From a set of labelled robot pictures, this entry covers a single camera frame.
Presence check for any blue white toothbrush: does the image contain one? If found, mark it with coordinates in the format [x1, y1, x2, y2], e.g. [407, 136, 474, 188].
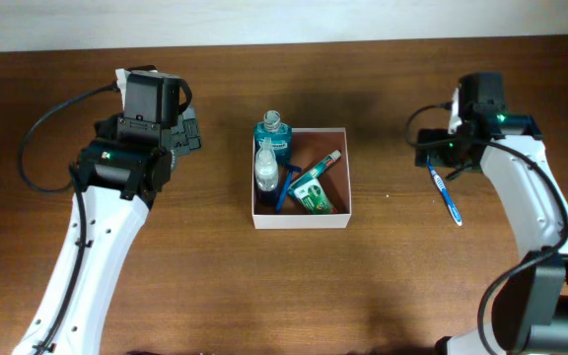
[426, 157, 462, 226]

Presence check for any clear pump soap bottle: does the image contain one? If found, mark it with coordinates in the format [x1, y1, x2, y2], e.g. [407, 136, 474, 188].
[253, 137, 279, 206]

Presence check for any teal mouthwash bottle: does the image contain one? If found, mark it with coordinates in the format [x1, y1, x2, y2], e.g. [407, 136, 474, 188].
[253, 110, 292, 165]

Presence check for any teal toothpaste tube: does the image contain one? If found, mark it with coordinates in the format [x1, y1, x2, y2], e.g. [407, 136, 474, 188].
[293, 150, 341, 185]

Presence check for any green Dettol soap bar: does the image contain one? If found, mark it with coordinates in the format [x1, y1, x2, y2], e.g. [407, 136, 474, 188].
[291, 178, 337, 215]

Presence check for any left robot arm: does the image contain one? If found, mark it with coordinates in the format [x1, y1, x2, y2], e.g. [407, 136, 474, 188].
[14, 65, 202, 354]

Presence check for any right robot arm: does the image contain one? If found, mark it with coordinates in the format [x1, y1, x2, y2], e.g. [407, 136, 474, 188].
[406, 72, 568, 354]

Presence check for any white cardboard box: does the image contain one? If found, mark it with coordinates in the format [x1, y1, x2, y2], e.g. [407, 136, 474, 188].
[250, 127, 352, 230]

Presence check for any left black cable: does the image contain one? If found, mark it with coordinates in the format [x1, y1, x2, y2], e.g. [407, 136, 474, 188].
[16, 82, 120, 194]

